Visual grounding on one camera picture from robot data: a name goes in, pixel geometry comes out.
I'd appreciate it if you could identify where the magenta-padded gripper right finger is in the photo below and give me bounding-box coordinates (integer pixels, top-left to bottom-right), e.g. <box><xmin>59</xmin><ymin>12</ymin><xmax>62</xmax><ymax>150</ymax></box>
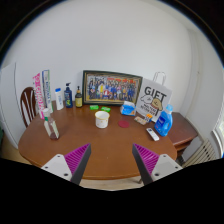
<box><xmin>132</xmin><ymin>143</ymin><xmax>184</xmax><ymax>186</ymax></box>

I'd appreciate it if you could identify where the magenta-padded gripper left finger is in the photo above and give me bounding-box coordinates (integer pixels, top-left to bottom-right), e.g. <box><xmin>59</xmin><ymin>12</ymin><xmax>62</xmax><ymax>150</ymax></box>
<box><xmin>40</xmin><ymin>143</ymin><xmax>92</xmax><ymax>186</ymax></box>

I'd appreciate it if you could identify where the clear bottle with green label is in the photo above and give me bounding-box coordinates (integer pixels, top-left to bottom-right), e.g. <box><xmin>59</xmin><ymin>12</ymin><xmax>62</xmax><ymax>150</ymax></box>
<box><xmin>43</xmin><ymin>108</ymin><xmax>60</xmax><ymax>140</ymax></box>

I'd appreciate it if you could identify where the white remote control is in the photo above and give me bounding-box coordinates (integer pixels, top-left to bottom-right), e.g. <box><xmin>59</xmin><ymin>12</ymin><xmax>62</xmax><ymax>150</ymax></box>
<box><xmin>145</xmin><ymin>127</ymin><xmax>161</xmax><ymax>142</ymax></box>

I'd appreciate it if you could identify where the white radiator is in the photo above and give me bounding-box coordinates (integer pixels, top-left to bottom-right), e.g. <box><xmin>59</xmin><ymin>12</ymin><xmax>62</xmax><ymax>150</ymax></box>
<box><xmin>181</xmin><ymin>138</ymin><xmax>219</xmax><ymax>168</ymax></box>

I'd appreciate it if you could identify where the blue detergent bottle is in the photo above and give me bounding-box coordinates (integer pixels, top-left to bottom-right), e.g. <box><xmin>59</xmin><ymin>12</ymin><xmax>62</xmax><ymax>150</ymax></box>
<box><xmin>153</xmin><ymin>104</ymin><xmax>175</xmax><ymax>138</ymax></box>

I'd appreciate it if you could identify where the dark wooden side table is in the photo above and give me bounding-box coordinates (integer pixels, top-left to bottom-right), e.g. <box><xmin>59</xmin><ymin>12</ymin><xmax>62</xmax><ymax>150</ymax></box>
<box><xmin>166</xmin><ymin>111</ymin><xmax>200</xmax><ymax>158</ymax></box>

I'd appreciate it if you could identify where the small floral pouch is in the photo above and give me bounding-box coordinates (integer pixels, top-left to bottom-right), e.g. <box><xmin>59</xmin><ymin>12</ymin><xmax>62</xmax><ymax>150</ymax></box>
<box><xmin>134</xmin><ymin>115</ymin><xmax>149</xmax><ymax>126</ymax></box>

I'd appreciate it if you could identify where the flat round red coaster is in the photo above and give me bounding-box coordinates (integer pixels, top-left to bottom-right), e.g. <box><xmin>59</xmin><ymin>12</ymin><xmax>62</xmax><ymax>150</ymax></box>
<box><xmin>117</xmin><ymin>119</ymin><xmax>131</xmax><ymax>129</ymax></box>

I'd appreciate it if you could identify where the white mug with yellow rim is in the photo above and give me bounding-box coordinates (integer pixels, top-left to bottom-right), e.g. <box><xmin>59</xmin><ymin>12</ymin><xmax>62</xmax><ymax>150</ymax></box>
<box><xmin>94</xmin><ymin>110</ymin><xmax>111</xmax><ymax>129</ymax></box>

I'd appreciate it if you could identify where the white bottle with blue cap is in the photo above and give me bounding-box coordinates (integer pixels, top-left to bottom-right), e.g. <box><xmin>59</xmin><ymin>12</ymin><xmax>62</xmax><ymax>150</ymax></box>
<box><xmin>54</xmin><ymin>87</ymin><xmax>65</xmax><ymax>111</ymax></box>

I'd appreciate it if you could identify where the blue tissue pack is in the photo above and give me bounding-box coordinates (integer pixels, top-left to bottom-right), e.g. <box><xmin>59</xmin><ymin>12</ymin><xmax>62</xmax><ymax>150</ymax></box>
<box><xmin>120</xmin><ymin>100</ymin><xmax>137</xmax><ymax>117</ymax></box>

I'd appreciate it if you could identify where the white printed gift bag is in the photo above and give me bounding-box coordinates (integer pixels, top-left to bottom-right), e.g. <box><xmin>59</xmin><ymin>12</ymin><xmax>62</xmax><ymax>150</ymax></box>
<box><xmin>135</xmin><ymin>71</ymin><xmax>174</xmax><ymax>123</ymax></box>

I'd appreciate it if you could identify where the dark blue pump bottle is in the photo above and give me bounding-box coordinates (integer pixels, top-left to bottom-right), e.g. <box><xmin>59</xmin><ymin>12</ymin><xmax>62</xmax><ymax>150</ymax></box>
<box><xmin>63</xmin><ymin>82</ymin><xmax>74</xmax><ymax>109</ymax></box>

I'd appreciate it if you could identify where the amber pump bottle yellow label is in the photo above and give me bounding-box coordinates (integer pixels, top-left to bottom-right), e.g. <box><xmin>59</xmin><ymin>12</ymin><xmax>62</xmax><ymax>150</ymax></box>
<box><xmin>74</xmin><ymin>85</ymin><xmax>84</xmax><ymax>108</ymax></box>

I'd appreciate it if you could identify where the pink shuttlecock tube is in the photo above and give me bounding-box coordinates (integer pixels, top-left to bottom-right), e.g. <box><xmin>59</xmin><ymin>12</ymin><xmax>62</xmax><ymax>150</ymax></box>
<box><xmin>32</xmin><ymin>72</ymin><xmax>47</xmax><ymax>120</ymax></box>

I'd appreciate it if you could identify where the dark wooden chair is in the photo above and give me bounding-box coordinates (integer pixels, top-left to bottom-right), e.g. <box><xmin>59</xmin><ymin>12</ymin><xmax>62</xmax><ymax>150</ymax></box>
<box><xmin>19</xmin><ymin>86</ymin><xmax>38</xmax><ymax>129</ymax></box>

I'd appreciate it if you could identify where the white and blue shuttlecock tube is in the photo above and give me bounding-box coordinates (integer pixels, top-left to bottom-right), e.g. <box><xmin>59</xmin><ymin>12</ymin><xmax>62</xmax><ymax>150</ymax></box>
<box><xmin>41</xmin><ymin>69</ymin><xmax>54</xmax><ymax>114</ymax></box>

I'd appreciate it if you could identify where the white refrigerator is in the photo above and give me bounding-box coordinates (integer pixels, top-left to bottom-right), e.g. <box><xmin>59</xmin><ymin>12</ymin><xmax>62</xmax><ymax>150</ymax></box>
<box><xmin>0</xmin><ymin>62</ymin><xmax>21</xmax><ymax>149</ymax></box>

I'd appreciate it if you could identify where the framed group photo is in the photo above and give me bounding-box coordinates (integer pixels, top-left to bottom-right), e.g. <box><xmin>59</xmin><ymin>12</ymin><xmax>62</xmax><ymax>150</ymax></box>
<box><xmin>81</xmin><ymin>69</ymin><xmax>144</xmax><ymax>107</ymax></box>

